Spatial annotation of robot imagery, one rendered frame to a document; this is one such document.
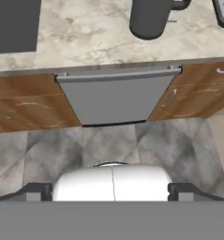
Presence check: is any grey dishwasher door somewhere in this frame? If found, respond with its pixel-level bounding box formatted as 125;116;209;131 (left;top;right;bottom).
55;65;184;128

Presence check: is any dark grey hob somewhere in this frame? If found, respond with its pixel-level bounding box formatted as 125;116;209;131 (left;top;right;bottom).
0;0;43;55

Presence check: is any wooden cupboard door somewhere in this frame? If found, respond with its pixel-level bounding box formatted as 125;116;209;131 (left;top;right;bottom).
0;93;83;134
147;78;224;123

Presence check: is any silver cupboard handle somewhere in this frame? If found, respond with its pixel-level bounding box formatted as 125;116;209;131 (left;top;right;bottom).
160;88;179;109
0;108;12;122

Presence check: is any dark grey cylindrical jug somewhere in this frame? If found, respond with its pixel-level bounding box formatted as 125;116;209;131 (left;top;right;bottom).
128;0;193;41

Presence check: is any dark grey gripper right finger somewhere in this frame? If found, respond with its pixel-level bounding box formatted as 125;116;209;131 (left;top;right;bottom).
167;182;224;203

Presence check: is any white rounded object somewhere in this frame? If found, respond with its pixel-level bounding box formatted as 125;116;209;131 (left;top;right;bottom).
52;160;174;203

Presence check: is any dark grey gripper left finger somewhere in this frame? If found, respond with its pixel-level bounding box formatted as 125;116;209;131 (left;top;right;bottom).
0;182;53;203

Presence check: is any grey dishwasher handle bar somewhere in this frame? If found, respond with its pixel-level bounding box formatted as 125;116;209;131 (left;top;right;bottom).
54;66;184;84

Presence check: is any wooden drawer front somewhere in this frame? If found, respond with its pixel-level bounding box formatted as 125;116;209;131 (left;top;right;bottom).
171;61;224;88
0;73;65;100

